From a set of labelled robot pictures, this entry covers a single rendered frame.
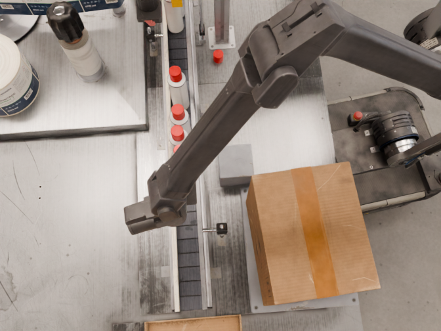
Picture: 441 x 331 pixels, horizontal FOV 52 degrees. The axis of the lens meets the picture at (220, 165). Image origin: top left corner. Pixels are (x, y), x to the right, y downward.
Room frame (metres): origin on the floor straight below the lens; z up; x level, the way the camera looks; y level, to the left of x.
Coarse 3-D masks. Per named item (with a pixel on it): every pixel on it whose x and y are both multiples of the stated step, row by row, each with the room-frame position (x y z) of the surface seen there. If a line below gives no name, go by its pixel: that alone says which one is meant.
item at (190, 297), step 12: (168, 36) 0.85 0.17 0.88; (180, 36) 0.85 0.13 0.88; (168, 48) 0.80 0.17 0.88; (180, 48) 0.80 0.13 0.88; (180, 60) 0.76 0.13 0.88; (192, 216) 0.25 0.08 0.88; (180, 228) 0.22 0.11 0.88; (192, 228) 0.22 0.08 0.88; (180, 240) 0.19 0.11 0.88; (192, 240) 0.19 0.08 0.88; (180, 252) 0.15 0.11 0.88; (192, 252) 0.15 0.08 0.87; (180, 264) 0.12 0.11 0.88; (192, 264) 0.12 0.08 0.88; (180, 276) 0.09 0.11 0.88; (192, 276) 0.09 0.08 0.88; (180, 288) 0.06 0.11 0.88; (192, 288) 0.06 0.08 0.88; (180, 300) 0.02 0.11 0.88; (192, 300) 0.02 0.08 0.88
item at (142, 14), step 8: (136, 0) 0.79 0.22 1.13; (144, 0) 0.77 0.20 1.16; (152, 0) 0.78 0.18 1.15; (136, 8) 0.78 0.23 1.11; (144, 8) 0.77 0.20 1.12; (152, 8) 0.78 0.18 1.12; (136, 16) 0.76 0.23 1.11; (144, 16) 0.76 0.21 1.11; (152, 16) 0.76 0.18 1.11; (160, 16) 0.76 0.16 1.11
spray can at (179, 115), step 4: (176, 104) 0.51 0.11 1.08; (180, 104) 0.51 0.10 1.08; (172, 108) 0.50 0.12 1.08; (176, 108) 0.50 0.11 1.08; (180, 108) 0.50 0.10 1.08; (172, 112) 0.49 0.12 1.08; (176, 112) 0.48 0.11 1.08; (180, 112) 0.48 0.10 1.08; (184, 112) 0.49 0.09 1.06; (172, 116) 0.49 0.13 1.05; (176, 116) 0.48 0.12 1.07; (180, 116) 0.48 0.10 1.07; (184, 116) 0.49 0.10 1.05; (188, 116) 0.49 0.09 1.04; (172, 120) 0.48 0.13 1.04; (176, 120) 0.48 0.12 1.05; (180, 120) 0.48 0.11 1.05; (184, 120) 0.48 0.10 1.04; (188, 120) 0.49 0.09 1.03; (172, 124) 0.48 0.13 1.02; (176, 124) 0.47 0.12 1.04; (180, 124) 0.47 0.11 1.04; (184, 124) 0.47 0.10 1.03; (188, 124) 0.48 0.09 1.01; (184, 128) 0.47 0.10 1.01; (188, 128) 0.48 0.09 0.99; (188, 132) 0.48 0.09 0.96
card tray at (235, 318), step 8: (160, 320) -0.03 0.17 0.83; (168, 320) -0.03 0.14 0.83; (176, 320) -0.03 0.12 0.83; (184, 320) -0.03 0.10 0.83; (192, 320) -0.03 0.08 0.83; (200, 320) -0.03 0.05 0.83; (208, 320) -0.03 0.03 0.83; (216, 320) -0.03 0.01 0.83; (224, 320) -0.03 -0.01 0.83; (232, 320) -0.03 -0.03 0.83; (240, 320) -0.03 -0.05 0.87; (144, 328) -0.05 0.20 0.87; (152, 328) -0.05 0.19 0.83; (160, 328) -0.05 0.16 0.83; (168, 328) -0.05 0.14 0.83; (176, 328) -0.05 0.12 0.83; (184, 328) -0.05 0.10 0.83; (192, 328) -0.05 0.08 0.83; (200, 328) -0.05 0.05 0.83; (208, 328) -0.05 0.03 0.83; (216, 328) -0.05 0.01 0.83; (224, 328) -0.05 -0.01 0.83; (232, 328) -0.05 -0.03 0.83; (240, 328) -0.05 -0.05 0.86
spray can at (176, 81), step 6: (174, 66) 0.62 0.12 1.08; (174, 72) 0.60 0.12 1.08; (180, 72) 0.60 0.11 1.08; (168, 78) 0.61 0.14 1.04; (174, 78) 0.59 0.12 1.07; (180, 78) 0.60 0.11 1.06; (168, 84) 0.60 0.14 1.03; (174, 84) 0.59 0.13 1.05; (180, 84) 0.59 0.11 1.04; (174, 90) 0.58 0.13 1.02; (180, 90) 0.58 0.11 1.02; (186, 90) 0.60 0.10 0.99; (174, 96) 0.58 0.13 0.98; (180, 96) 0.58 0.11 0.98; (186, 96) 0.59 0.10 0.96; (174, 102) 0.59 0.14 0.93; (180, 102) 0.58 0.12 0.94; (186, 102) 0.59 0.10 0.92; (186, 108) 0.59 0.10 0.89
